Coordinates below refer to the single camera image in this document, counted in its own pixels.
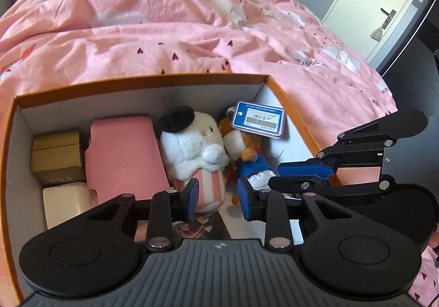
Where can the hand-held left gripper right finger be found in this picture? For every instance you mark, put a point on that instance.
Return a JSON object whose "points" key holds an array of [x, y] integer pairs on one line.
{"points": [[246, 202]]}

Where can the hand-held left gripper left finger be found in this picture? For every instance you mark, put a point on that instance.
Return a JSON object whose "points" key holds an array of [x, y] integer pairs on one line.
{"points": [[192, 200]]}

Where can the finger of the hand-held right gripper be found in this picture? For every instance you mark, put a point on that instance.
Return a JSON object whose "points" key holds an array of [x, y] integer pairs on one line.
{"points": [[308, 168], [343, 190]]}

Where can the brown plush toy blue pants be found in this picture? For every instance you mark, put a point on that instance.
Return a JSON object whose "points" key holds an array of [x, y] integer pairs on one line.
{"points": [[240, 144]]}

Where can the white plush toy black hat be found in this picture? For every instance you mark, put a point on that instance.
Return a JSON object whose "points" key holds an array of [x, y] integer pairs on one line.
{"points": [[185, 142]]}

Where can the pink case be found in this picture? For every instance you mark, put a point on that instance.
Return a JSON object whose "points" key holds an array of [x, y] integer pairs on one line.
{"points": [[127, 156]]}

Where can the orange cardboard box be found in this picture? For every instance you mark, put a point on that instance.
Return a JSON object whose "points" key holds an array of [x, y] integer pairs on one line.
{"points": [[103, 101]]}

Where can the dark printed booklet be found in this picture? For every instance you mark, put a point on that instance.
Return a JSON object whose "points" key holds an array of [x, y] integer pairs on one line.
{"points": [[202, 228]]}

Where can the blue and white tag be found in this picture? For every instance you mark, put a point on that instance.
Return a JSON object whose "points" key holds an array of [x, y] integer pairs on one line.
{"points": [[257, 119]]}

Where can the white gift box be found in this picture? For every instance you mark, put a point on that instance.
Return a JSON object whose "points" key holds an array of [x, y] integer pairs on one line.
{"points": [[67, 204]]}

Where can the gold gift box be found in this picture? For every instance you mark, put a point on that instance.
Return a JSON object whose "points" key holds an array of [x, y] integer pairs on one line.
{"points": [[56, 156]]}

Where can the small hanging fabric charm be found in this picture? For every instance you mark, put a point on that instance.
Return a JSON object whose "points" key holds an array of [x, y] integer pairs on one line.
{"points": [[376, 34]]}

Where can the pink printed blanket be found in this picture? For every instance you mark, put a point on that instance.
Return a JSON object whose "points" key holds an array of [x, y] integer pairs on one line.
{"points": [[171, 19]]}

